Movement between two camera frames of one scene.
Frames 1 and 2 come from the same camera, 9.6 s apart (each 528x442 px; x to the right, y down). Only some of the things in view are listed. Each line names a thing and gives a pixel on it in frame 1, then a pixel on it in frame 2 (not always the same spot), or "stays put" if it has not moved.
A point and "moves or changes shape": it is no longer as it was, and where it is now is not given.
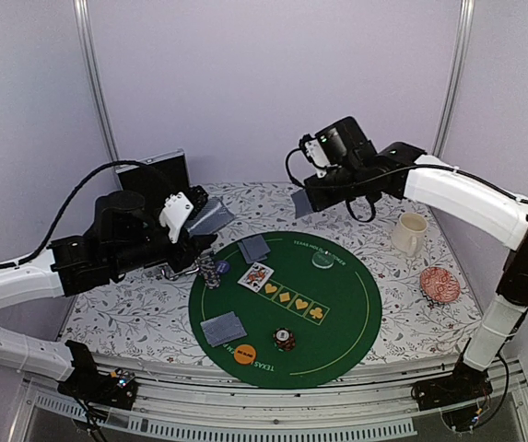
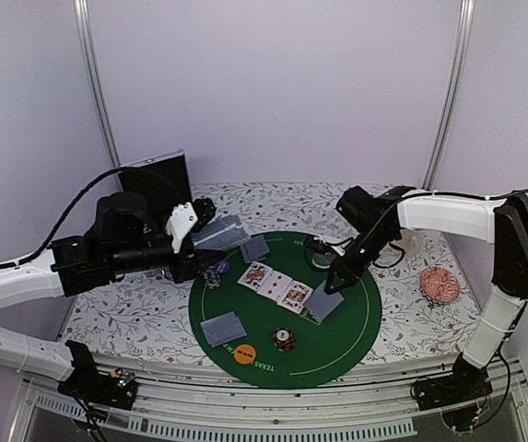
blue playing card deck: x=210 y=217 moves or changes shape
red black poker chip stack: x=284 y=339 stays put
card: x=247 y=256 → x=256 y=248
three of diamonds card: x=302 y=203 → x=275 y=286
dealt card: x=223 y=329 stays put
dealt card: x=256 y=246 stays put
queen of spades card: x=256 y=277 stays put
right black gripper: x=318 y=203 → x=349 y=282
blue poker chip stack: x=209 y=271 stays put
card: x=223 y=330 stays put
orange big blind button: x=244 y=354 stays put
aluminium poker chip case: x=157 y=178 stays put
